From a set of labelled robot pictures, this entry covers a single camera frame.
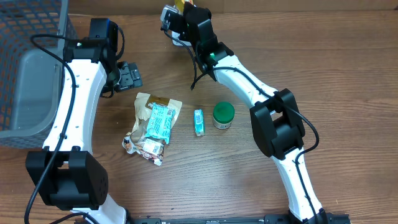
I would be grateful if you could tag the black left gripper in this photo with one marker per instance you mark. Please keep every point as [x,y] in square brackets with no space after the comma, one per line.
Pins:
[132,76]

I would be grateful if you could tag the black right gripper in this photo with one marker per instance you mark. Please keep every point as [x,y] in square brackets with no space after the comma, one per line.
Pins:
[189,10]

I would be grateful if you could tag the yellow dish soap bottle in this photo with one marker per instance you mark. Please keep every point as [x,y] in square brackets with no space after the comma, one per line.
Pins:
[179,4]

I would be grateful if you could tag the teal snack packet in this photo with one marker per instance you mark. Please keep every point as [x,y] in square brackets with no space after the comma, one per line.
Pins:
[160,122]

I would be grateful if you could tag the brown snack wrapper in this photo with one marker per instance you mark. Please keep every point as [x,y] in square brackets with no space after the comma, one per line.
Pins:
[135,141]

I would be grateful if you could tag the teal tissue pack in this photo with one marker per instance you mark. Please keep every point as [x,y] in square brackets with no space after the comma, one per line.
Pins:
[199,122]

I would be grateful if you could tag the green lid jar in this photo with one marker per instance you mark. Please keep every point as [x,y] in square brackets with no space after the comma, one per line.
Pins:
[223,115]

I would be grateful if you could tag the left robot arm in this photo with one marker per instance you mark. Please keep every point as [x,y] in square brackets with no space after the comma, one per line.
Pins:
[64,171]

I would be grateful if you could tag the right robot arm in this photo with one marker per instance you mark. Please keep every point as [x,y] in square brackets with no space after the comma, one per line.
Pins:
[277,125]

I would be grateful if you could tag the white barcode scanner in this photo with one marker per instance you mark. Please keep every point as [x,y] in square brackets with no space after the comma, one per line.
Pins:
[176,41]

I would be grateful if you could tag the grey plastic mesh basket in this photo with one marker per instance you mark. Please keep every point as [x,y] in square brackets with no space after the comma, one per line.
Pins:
[31,80]

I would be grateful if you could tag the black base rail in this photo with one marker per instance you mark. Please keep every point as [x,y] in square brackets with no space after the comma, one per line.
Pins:
[267,219]

